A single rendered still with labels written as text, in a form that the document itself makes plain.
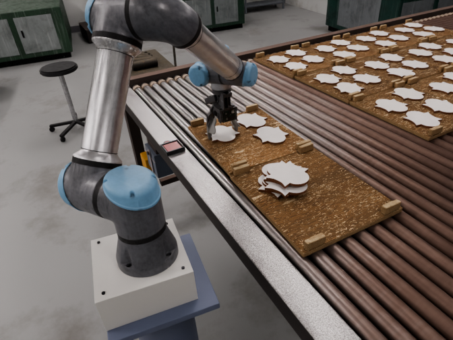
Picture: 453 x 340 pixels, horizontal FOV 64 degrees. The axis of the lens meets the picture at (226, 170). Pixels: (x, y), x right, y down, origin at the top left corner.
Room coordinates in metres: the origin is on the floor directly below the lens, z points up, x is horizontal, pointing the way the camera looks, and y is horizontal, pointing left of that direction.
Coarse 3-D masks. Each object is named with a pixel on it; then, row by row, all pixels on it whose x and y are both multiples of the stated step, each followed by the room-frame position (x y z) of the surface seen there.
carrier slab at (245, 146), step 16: (256, 112) 1.48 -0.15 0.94; (192, 128) 1.37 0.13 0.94; (240, 128) 1.34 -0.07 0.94; (256, 128) 1.33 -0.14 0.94; (208, 144) 1.22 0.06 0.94; (224, 144) 1.21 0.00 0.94; (240, 144) 1.21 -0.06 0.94; (256, 144) 1.20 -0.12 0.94; (272, 144) 1.19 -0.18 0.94; (288, 144) 1.18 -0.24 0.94; (224, 160) 1.10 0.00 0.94; (240, 160) 1.09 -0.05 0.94; (256, 160) 1.09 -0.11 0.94; (272, 160) 1.08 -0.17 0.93
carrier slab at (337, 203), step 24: (312, 168) 1.01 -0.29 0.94; (336, 168) 1.00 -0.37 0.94; (264, 192) 0.90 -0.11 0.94; (312, 192) 0.88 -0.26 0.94; (336, 192) 0.87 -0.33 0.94; (360, 192) 0.86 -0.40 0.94; (288, 216) 0.78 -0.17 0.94; (312, 216) 0.77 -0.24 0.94; (336, 216) 0.76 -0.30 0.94; (360, 216) 0.76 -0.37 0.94; (384, 216) 0.75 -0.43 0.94; (288, 240) 0.69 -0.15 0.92; (336, 240) 0.68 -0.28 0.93
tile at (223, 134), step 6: (216, 126) 1.35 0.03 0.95; (222, 126) 1.35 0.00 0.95; (216, 132) 1.30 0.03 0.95; (222, 132) 1.30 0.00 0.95; (228, 132) 1.29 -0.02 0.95; (234, 132) 1.29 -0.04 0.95; (216, 138) 1.25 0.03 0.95; (222, 138) 1.25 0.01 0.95; (228, 138) 1.24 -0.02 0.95; (234, 138) 1.24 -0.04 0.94
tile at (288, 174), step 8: (272, 168) 0.96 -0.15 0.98; (280, 168) 0.95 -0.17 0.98; (288, 168) 0.95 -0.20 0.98; (296, 168) 0.95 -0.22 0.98; (304, 168) 0.94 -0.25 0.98; (272, 176) 0.91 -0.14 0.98; (280, 176) 0.91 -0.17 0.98; (288, 176) 0.91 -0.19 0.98; (296, 176) 0.90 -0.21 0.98; (304, 176) 0.90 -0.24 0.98; (288, 184) 0.87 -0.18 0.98; (296, 184) 0.86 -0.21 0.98; (304, 184) 0.87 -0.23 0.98
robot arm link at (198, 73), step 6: (192, 66) 1.15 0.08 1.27; (198, 66) 1.14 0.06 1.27; (204, 66) 1.14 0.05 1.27; (192, 72) 1.15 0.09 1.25; (198, 72) 1.13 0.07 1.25; (204, 72) 1.13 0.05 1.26; (210, 72) 1.13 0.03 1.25; (192, 78) 1.15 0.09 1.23; (198, 78) 1.14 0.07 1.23; (204, 78) 1.12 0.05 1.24; (210, 78) 1.13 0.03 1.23; (216, 78) 1.12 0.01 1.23; (198, 84) 1.14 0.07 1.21; (204, 84) 1.13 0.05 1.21
